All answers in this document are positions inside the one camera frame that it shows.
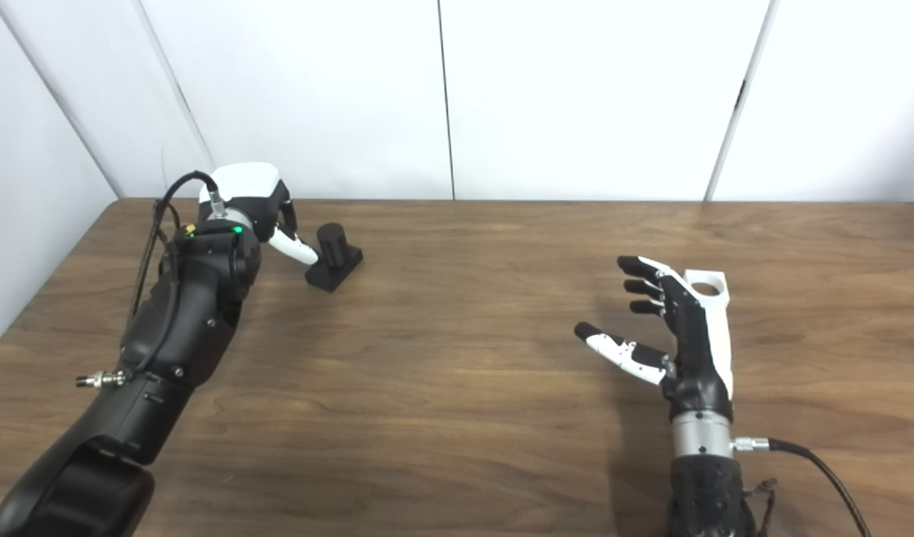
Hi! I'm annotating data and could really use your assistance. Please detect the white square piece with hole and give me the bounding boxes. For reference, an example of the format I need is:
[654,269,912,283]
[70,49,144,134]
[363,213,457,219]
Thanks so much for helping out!
[683,269,729,308]

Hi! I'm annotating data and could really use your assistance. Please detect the black peg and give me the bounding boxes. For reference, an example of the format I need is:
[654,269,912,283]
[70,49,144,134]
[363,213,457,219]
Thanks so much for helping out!
[305,222,365,293]

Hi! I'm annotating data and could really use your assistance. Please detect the right arm thin wires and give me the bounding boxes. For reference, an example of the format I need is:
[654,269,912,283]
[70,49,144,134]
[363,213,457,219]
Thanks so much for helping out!
[743,478,780,537]

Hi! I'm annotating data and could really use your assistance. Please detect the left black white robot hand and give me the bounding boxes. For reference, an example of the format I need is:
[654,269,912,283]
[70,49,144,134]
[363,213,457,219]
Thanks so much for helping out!
[198,162,320,266]

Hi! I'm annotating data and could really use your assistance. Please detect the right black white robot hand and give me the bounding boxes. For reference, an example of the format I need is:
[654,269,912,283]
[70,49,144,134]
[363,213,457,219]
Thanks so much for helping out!
[574,256,735,423]

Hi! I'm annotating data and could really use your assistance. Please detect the arm thin wires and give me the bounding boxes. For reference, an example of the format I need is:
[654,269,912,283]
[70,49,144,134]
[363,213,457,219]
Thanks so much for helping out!
[152,197,199,251]
[743,478,780,537]

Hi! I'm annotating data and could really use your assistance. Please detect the left arm thin wires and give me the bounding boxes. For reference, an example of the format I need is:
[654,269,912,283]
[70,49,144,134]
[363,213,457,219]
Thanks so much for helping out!
[152,197,199,251]

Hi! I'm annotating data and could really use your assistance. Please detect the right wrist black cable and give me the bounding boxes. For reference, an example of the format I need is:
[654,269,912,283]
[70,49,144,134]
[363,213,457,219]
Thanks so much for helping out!
[731,436,872,537]

